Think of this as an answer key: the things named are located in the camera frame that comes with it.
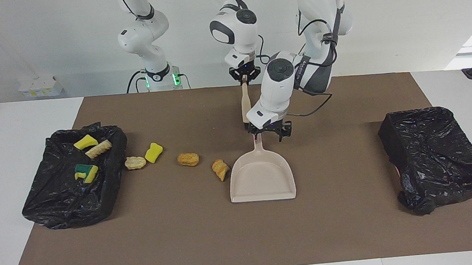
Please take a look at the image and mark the black right base cable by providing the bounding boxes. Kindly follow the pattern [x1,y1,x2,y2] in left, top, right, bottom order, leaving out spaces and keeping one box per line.
[125,69,146,94]

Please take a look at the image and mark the black bag-lined bin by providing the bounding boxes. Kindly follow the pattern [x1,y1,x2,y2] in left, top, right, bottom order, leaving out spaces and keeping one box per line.
[377,104,472,218]
[16,120,134,232]

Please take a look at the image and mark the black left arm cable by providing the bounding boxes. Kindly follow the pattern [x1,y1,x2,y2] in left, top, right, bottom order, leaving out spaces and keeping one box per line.
[282,16,336,118]

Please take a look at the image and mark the pale ridged bread chunk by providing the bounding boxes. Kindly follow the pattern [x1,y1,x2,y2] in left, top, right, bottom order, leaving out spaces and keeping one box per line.
[84,139,113,160]

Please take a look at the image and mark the yellow sponge piece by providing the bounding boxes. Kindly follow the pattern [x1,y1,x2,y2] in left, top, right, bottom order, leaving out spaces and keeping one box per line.
[144,142,164,163]
[73,163,100,184]
[73,134,100,151]

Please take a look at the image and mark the brown peanut-shaped pastry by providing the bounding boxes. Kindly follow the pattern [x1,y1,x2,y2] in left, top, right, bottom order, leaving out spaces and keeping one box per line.
[178,152,200,168]

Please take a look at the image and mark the striped croissant piece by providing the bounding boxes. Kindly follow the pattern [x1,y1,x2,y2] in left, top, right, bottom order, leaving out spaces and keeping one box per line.
[212,158,231,182]

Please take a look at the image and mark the beige plastic dustpan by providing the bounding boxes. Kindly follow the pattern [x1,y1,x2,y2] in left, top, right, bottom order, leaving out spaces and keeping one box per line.
[226,131,297,204]

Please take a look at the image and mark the white wall box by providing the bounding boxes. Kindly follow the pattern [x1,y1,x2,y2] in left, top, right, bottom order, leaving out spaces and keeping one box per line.
[18,76,64,99]

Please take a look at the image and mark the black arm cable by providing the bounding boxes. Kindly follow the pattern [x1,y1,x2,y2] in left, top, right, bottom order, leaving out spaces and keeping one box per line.
[282,16,336,118]
[226,0,271,68]

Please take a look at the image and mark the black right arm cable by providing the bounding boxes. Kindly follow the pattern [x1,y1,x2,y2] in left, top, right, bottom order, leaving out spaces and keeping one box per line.
[226,0,271,68]

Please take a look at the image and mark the pale bread piece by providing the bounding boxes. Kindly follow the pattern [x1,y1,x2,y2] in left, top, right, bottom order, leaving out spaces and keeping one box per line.
[124,156,147,171]

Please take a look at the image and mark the beige hand brush black bristles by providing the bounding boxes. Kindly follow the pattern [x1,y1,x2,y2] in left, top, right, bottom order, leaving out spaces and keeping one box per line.
[239,75,254,126]

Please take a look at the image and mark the brown table mat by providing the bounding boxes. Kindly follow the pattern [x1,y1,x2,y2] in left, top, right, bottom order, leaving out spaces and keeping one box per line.
[0,66,472,265]

